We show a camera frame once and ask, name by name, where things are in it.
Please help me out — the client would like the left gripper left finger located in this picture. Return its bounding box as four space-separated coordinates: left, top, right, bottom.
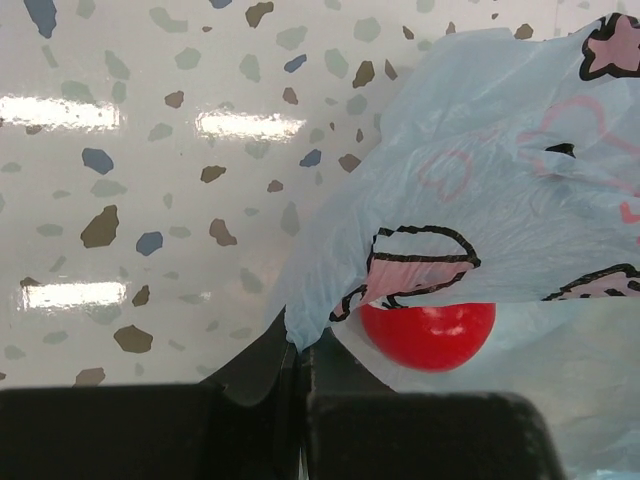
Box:
1 317 300 479

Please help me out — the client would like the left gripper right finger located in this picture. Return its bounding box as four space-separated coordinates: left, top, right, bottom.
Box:
302 332 566 479

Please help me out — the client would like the blue printed plastic bag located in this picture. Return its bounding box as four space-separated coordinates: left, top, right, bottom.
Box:
266 13 639 479

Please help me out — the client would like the red fruit in bag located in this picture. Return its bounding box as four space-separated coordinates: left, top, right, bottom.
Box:
360 303 496 372

